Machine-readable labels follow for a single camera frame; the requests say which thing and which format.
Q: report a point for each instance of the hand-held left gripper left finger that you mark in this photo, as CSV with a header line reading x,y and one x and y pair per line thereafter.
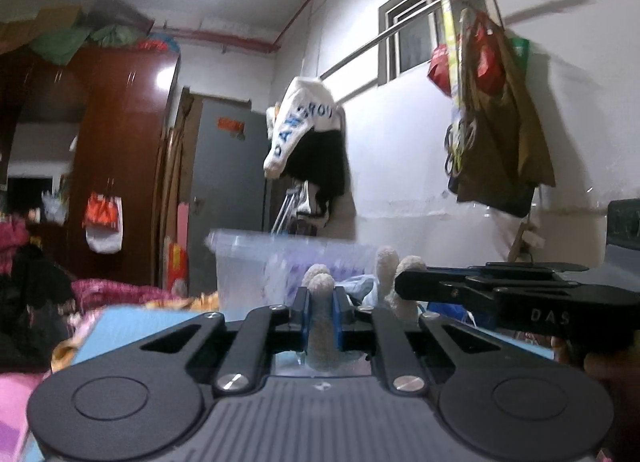
x,y
301,314

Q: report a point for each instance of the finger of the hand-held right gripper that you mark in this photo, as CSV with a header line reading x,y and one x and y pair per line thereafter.
x,y
425,284

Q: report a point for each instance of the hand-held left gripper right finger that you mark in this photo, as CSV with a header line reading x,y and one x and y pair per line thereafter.
x,y
341,317

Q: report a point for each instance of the person's right hand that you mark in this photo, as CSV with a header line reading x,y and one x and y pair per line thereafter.
x,y
567,353

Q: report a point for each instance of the pale blue plastic bag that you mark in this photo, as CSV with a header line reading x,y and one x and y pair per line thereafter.
x,y
362,287

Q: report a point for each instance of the clear plastic storage box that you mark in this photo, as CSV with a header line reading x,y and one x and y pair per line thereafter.
x,y
240,267

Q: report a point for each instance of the dark grey box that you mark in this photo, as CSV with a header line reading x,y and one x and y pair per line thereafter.
x,y
625,224

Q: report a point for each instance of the red packet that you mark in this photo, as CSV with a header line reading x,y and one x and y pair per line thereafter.
x,y
177,267

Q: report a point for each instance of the grey metal door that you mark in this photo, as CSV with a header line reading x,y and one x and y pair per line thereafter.
x,y
225,192

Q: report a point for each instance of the black hanging garment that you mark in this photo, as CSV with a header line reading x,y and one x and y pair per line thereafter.
x,y
320,162

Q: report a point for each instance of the olive brown hanging bag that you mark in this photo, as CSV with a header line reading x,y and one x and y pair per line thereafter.
x,y
505,152

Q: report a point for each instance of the pink patterned blanket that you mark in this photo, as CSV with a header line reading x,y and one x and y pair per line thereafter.
x,y
130,292

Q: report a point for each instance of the light blue board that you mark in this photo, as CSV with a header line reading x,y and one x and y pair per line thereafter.
x,y
125,324

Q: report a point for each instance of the orange door sticker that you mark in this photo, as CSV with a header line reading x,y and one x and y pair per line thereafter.
x,y
231,127

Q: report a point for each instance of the white printed jacket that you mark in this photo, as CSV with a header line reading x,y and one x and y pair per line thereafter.
x,y
300,112

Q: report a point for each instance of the small red hanging bag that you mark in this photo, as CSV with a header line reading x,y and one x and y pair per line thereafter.
x,y
440,70

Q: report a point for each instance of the orange and white bag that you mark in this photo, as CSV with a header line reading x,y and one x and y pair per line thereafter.
x,y
102,222

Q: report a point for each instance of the red plastic bag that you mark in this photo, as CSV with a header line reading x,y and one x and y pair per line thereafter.
x,y
489,60

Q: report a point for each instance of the dark wooden wardrobe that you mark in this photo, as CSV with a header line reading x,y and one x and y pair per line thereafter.
x,y
120,142

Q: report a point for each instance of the barred window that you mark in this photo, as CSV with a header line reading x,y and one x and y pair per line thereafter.
x,y
425,27

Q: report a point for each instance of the white plastic bag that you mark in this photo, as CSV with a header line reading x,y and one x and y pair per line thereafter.
x,y
54,207

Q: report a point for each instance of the dark cloth pile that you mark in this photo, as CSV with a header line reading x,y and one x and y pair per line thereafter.
x,y
30,302

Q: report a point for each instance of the grey bag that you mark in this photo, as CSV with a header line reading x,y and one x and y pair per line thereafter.
x,y
120,10

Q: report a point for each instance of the green cloth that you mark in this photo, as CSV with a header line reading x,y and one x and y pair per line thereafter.
x,y
65,45

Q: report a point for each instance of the cardboard boxes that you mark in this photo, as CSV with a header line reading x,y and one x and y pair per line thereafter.
x,y
40,25

